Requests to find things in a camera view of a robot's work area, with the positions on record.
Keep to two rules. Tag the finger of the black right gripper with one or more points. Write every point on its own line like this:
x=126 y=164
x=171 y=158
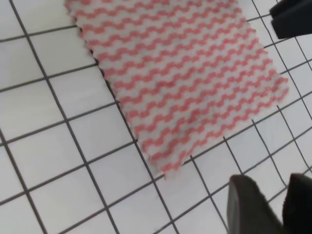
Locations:
x=292 y=18

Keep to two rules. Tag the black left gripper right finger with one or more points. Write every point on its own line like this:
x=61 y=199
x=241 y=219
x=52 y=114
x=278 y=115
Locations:
x=297 y=208

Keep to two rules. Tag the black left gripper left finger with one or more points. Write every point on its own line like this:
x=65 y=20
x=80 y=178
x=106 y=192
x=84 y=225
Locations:
x=247 y=209

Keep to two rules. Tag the pink wavy striped towel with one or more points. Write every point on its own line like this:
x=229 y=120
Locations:
x=185 y=72

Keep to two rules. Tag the white grid tablecloth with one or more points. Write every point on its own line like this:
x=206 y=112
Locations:
x=70 y=165

